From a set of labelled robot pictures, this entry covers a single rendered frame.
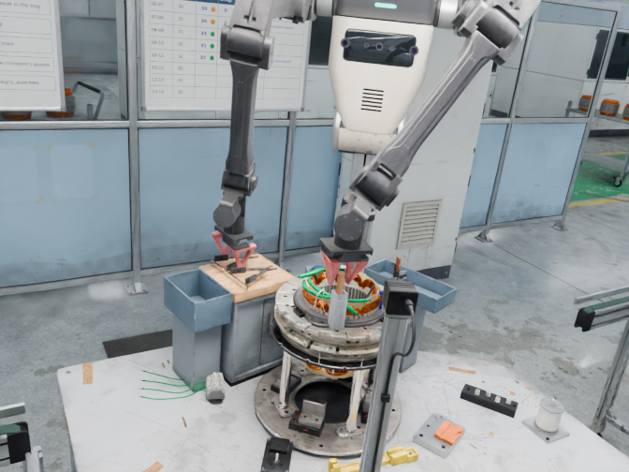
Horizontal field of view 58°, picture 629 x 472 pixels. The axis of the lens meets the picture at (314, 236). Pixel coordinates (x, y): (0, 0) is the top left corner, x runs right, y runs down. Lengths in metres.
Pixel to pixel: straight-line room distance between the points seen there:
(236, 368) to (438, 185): 2.57
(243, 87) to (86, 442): 0.89
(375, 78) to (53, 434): 1.96
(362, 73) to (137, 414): 1.08
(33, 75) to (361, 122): 2.00
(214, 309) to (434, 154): 2.57
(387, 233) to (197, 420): 2.49
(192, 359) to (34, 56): 2.09
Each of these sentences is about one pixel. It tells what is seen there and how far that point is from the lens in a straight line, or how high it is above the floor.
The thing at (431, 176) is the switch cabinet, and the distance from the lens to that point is 3.84.
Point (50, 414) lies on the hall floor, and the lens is 2.86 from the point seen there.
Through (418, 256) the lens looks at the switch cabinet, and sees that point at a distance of 4.03.
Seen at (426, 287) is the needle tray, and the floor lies 1.03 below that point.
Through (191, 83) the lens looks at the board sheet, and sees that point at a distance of 3.42.
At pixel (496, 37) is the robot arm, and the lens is 1.22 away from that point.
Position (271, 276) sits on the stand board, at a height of 1.07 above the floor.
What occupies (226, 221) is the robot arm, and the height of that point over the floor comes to 1.24.
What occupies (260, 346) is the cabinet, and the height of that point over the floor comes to 0.87.
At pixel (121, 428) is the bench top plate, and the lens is 1.52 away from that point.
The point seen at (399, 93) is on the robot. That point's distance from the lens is 1.67.
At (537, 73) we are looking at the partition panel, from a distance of 5.10.
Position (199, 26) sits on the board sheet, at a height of 1.59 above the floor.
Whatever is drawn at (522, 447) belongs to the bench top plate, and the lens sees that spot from 1.63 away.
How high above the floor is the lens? 1.76
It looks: 22 degrees down
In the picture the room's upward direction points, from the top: 6 degrees clockwise
